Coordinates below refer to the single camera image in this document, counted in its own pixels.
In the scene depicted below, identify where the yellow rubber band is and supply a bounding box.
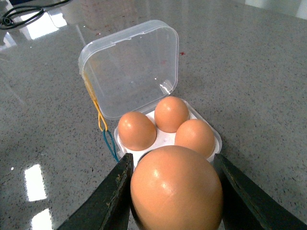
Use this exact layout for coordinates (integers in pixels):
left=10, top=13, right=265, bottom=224
left=83, top=72, right=108, bottom=132

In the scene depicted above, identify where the blue rubber band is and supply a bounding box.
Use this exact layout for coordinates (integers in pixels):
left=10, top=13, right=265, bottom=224
left=102, top=129, right=119, bottom=162

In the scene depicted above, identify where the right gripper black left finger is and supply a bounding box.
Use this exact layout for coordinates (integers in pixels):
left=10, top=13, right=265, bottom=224
left=58, top=153, right=134, bottom=230

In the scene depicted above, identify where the clear plastic egg box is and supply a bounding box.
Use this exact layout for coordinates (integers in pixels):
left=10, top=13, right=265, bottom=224
left=78, top=20, right=223, bottom=170

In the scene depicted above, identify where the black cable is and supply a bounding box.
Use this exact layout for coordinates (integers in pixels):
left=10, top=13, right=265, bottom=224
left=0, top=0, right=72, bottom=31

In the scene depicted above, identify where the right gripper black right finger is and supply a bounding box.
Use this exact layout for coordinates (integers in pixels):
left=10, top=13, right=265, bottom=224
left=213, top=154, right=307, bottom=230

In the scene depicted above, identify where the brown egg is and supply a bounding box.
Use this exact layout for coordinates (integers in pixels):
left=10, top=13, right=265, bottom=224
left=154, top=96, right=189, bottom=133
left=130, top=145, right=223, bottom=230
left=118, top=111, right=157, bottom=151
left=175, top=119, right=215, bottom=158

